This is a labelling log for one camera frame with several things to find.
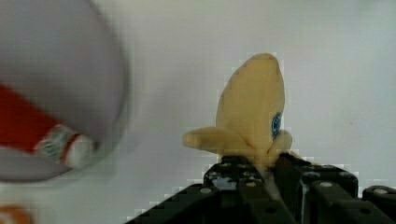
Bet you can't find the red ketchup bottle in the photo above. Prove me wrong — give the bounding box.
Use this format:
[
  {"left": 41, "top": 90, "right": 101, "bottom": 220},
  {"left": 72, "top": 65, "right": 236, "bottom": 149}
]
[{"left": 0, "top": 85, "right": 95, "bottom": 169}]

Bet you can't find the orange slice toy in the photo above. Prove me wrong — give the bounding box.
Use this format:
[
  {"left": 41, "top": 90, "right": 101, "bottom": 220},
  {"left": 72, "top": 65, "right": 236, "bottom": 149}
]
[{"left": 0, "top": 205, "right": 34, "bottom": 224}]

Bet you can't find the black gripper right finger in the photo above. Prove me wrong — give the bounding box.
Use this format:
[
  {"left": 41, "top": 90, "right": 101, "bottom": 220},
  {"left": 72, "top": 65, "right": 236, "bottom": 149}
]
[{"left": 274, "top": 154, "right": 395, "bottom": 224}]

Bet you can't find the peeled yellow banana toy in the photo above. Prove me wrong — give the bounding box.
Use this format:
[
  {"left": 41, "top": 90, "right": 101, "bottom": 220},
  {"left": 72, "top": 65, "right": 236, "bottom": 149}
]
[{"left": 182, "top": 53, "right": 292, "bottom": 172}]

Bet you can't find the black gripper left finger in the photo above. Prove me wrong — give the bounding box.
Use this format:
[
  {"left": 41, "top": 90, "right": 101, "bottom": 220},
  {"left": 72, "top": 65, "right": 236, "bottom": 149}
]
[{"left": 126, "top": 156, "right": 296, "bottom": 224}]

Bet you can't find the grey round plate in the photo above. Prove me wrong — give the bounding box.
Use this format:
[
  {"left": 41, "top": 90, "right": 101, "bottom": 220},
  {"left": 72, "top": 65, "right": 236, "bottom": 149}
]
[{"left": 0, "top": 0, "right": 128, "bottom": 165}]

